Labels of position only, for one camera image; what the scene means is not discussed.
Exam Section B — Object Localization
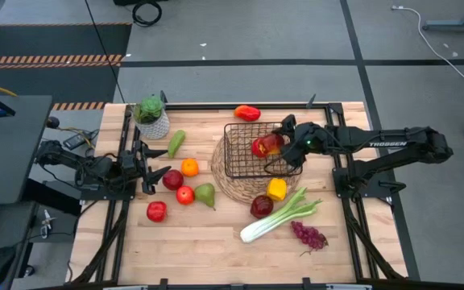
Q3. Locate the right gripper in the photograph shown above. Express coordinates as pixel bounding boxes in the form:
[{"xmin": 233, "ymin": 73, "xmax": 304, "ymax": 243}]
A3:
[{"xmin": 272, "ymin": 114, "xmax": 330, "ymax": 168}]

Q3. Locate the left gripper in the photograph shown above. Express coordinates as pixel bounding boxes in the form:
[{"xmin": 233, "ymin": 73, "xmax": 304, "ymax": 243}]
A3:
[{"xmin": 110, "ymin": 140, "xmax": 172, "ymax": 195}]

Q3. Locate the large red apple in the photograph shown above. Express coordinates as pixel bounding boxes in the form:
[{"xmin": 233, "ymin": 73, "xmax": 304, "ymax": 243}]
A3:
[{"xmin": 267, "ymin": 133, "xmax": 286, "ymax": 156}]

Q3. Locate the dark red apple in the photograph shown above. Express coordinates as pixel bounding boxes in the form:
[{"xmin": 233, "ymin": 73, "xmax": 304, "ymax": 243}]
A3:
[{"xmin": 162, "ymin": 169, "xmax": 184, "ymax": 192}]

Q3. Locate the green cucumber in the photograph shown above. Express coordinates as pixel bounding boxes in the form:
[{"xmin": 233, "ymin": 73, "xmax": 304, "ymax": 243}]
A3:
[{"xmin": 167, "ymin": 129, "xmax": 187, "ymax": 159}]

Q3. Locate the orange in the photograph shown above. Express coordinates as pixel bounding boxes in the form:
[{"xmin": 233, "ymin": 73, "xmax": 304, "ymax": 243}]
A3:
[{"xmin": 180, "ymin": 157, "xmax": 200, "ymax": 178}]

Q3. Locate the small red apple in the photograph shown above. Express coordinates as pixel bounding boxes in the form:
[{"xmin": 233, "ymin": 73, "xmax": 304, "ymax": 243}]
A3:
[{"xmin": 175, "ymin": 185, "xmax": 196, "ymax": 206}]

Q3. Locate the yellow bell pepper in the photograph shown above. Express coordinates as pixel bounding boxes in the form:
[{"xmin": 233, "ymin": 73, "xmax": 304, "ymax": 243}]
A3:
[{"xmin": 266, "ymin": 177, "xmax": 288, "ymax": 202}]

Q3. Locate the red orange pepper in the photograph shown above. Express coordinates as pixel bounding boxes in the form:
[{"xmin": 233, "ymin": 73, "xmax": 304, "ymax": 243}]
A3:
[{"xmin": 233, "ymin": 105, "xmax": 262, "ymax": 122}]

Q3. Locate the green pear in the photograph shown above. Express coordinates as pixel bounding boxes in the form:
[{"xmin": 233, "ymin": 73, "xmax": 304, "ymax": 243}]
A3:
[{"xmin": 193, "ymin": 182, "xmax": 218, "ymax": 211}]

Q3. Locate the celery stalk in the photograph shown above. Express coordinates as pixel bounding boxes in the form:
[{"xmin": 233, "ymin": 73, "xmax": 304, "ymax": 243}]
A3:
[{"xmin": 239, "ymin": 186, "xmax": 323, "ymax": 244}]

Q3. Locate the succulent in white patterned pot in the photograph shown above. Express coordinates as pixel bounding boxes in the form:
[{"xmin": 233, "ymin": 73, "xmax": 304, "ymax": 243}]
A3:
[{"xmin": 133, "ymin": 95, "xmax": 172, "ymax": 141}]

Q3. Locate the round woven placemat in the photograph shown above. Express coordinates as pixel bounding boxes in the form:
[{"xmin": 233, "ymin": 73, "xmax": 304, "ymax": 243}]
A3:
[{"xmin": 210, "ymin": 135, "xmax": 302, "ymax": 205}]

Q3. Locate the black power adapter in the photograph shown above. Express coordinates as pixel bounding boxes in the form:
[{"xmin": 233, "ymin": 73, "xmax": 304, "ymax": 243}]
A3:
[{"xmin": 62, "ymin": 130, "xmax": 96, "ymax": 151}]

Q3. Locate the purple grape bunch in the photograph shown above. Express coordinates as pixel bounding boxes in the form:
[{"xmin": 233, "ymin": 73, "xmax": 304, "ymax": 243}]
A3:
[{"xmin": 290, "ymin": 220, "xmax": 329, "ymax": 258}]

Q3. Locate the white hand tool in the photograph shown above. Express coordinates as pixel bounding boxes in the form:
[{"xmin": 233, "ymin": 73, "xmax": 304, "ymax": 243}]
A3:
[{"xmin": 40, "ymin": 209, "xmax": 58, "ymax": 239}]

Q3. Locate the silver aluminium strip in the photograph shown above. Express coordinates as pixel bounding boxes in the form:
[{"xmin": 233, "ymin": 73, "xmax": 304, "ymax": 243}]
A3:
[
  {"xmin": 326, "ymin": 284, "xmax": 373, "ymax": 290},
  {"xmin": 102, "ymin": 284, "xmax": 149, "ymax": 290}
]

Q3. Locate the dark grey desk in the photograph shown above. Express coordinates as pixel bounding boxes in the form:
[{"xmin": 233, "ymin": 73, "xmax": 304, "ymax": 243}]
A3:
[{"xmin": 0, "ymin": 94, "xmax": 54, "ymax": 206}]

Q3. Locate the black hazard striped floor mat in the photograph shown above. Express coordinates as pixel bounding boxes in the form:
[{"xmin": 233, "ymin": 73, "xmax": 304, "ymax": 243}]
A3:
[{"xmin": 0, "ymin": 22, "xmax": 133, "ymax": 112}]

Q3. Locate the black wire basket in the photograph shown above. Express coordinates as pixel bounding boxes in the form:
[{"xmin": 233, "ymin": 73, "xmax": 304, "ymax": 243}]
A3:
[{"xmin": 223, "ymin": 122, "xmax": 304, "ymax": 180}]

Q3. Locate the black aluminium table frame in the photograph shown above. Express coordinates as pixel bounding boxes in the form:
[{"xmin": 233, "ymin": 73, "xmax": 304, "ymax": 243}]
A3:
[{"xmin": 65, "ymin": 91, "xmax": 422, "ymax": 290}]

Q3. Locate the thin black cable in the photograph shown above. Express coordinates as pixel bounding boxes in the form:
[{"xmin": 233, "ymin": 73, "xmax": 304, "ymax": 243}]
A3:
[{"xmin": 83, "ymin": 0, "xmax": 127, "ymax": 105}]

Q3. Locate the coiled black cable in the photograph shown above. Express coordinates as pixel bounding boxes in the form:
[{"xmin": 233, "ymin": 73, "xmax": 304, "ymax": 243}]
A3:
[{"xmin": 130, "ymin": 0, "xmax": 164, "ymax": 28}]

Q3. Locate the white floor cable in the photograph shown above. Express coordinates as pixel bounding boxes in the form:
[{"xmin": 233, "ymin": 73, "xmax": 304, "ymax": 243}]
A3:
[{"xmin": 391, "ymin": 4, "xmax": 464, "ymax": 81}]

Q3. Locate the grey desk leg frame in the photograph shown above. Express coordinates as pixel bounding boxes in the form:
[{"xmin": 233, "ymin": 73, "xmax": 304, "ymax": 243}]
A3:
[{"xmin": 421, "ymin": 0, "xmax": 464, "ymax": 33}]

